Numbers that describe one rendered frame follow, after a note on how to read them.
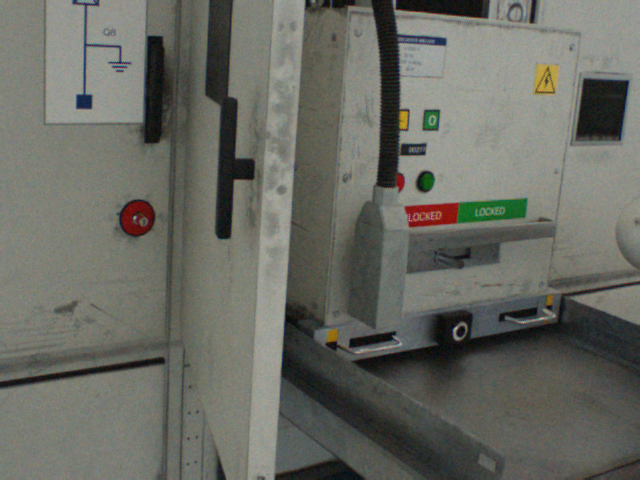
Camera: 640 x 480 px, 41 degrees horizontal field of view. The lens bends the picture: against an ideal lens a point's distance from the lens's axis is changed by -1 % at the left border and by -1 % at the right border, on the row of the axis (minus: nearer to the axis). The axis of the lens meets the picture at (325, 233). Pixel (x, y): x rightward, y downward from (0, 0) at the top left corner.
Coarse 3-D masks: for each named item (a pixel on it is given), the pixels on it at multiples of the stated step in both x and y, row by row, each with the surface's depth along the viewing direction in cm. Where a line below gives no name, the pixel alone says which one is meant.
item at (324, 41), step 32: (320, 32) 126; (576, 32) 146; (320, 64) 127; (320, 96) 127; (320, 128) 128; (320, 160) 129; (320, 192) 129; (320, 224) 130; (288, 256) 138; (320, 256) 130; (288, 288) 139; (320, 288) 131; (320, 320) 132
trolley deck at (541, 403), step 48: (528, 336) 157; (288, 384) 128; (432, 384) 132; (480, 384) 133; (528, 384) 135; (576, 384) 136; (624, 384) 137; (336, 432) 118; (480, 432) 117; (528, 432) 118; (576, 432) 119; (624, 432) 120
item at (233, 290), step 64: (192, 0) 134; (256, 0) 86; (192, 64) 133; (256, 64) 85; (192, 128) 132; (256, 128) 85; (192, 192) 132; (256, 192) 85; (192, 256) 131; (256, 256) 85; (192, 320) 131; (256, 320) 85; (256, 384) 87; (256, 448) 89
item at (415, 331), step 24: (552, 288) 160; (432, 312) 141; (480, 312) 147; (504, 312) 151; (528, 312) 154; (312, 336) 129; (360, 336) 134; (384, 336) 137; (408, 336) 139; (432, 336) 142; (480, 336) 149
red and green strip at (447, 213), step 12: (432, 204) 137; (444, 204) 139; (456, 204) 140; (468, 204) 141; (480, 204) 143; (492, 204) 145; (504, 204) 146; (516, 204) 148; (408, 216) 135; (420, 216) 136; (432, 216) 138; (444, 216) 139; (456, 216) 141; (468, 216) 142; (480, 216) 144; (492, 216) 145; (504, 216) 147; (516, 216) 148
